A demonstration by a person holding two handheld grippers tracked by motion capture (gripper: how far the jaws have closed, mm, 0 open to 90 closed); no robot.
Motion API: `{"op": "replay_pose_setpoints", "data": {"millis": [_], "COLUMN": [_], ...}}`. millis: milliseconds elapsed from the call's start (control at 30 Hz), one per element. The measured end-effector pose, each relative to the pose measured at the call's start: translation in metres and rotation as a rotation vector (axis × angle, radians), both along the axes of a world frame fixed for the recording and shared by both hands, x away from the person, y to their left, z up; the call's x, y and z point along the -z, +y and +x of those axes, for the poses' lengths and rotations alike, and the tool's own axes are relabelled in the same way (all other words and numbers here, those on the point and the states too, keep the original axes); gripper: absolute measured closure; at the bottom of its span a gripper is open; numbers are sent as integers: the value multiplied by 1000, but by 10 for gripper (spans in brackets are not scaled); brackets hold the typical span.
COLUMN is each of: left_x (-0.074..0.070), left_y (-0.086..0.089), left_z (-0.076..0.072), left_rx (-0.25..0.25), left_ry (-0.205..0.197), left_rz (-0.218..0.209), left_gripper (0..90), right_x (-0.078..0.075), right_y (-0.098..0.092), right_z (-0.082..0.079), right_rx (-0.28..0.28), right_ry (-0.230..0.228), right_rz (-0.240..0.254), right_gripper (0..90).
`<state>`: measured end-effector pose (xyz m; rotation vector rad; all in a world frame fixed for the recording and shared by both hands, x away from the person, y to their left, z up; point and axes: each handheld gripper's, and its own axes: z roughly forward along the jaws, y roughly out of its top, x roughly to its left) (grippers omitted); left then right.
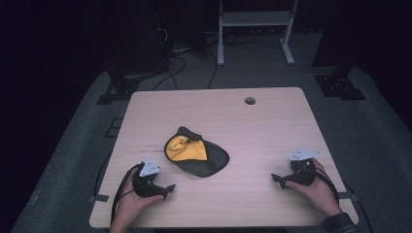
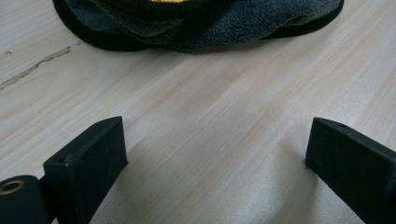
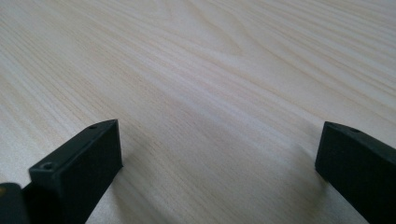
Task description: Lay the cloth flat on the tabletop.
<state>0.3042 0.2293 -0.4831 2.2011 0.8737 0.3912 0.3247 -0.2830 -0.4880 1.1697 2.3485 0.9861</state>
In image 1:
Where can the black stand base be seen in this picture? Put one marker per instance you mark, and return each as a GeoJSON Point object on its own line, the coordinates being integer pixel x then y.
{"type": "Point", "coordinates": [121, 87]}
{"type": "Point", "coordinates": [338, 85]}

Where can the yellow and black cloth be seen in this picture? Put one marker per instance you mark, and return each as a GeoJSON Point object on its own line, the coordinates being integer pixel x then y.
{"type": "Point", "coordinates": [194, 152]}

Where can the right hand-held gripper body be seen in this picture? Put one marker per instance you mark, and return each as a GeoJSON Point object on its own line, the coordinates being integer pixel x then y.
{"type": "Point", "coordinates": [302, 173]}

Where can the person's left hand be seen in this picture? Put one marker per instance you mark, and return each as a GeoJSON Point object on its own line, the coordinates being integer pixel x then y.
{"type": "Point", "coordinates": [132, 205]}

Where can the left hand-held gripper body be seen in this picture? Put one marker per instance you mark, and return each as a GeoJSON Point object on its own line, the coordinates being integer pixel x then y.
{"type": "Point", "coordinates": [145, 186]}

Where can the person's right hand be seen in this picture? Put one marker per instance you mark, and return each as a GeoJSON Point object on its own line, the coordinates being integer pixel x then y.
{"type": "Point", "coordinates": [320, 194]}

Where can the grey tape strip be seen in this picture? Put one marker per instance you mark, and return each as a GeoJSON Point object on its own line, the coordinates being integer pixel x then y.
{"type": "Point", "coordinates": [98, 198]}
{"type": "Point", "coordinates": [348, 195]}

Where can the white metal frame stand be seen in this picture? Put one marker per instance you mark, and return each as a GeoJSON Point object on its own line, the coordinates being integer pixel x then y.
{"type": "Point", "coordinates": [256, 18]}

